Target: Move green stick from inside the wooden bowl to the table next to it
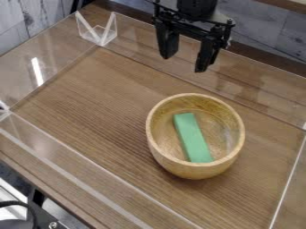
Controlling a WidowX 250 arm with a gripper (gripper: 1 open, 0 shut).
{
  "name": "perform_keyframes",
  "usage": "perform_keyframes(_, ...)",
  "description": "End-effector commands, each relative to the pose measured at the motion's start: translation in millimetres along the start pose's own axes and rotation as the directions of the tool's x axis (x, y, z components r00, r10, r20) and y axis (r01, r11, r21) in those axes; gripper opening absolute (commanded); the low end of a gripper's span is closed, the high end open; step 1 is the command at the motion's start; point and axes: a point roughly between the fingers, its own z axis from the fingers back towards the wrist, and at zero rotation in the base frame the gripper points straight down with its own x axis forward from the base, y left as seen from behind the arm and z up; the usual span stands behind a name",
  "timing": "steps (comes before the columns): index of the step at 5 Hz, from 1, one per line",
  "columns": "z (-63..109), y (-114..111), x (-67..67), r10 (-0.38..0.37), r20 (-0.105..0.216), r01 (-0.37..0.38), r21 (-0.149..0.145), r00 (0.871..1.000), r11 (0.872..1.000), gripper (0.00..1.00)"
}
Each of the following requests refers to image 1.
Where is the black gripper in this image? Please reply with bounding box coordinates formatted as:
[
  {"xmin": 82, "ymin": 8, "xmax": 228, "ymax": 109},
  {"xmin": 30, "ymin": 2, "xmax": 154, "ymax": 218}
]
[{"xmin": 152, "ymin": 0, "xmax": 235, "ymax": 72}]

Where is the wooden bowl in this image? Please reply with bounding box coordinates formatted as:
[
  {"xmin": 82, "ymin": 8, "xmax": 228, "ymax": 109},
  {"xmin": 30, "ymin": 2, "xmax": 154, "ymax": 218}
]
[{"xmin": 145, "ymin": 93, "xmax": 244, "ymax": 180}]

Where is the green rectangular stick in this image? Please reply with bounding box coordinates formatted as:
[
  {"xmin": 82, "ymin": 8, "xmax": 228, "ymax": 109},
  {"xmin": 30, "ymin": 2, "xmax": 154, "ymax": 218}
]
[{"xmin": 173, "ymin": 113, "xmax": 213, "ymax": 163}]

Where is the clear acrylic corner bracket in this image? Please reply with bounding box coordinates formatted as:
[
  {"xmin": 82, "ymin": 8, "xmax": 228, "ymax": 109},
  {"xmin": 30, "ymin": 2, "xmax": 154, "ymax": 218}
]
[{"xmin": 74, "ymin": 12, "xmax": 117, "ymax": 47}]

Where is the black cable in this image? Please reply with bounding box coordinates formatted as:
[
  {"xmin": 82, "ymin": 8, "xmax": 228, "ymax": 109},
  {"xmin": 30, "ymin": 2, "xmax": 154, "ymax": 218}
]
[{"xmin": 0, "ymin": 200, "xmax": 38, "ymax": 229}]

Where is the black table leg bracket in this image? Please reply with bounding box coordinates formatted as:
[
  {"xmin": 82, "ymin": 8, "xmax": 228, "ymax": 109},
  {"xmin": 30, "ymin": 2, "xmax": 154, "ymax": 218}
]
[{"xmin": 24, "ymin": 187, "xmax": 81, "ymax": 229}]

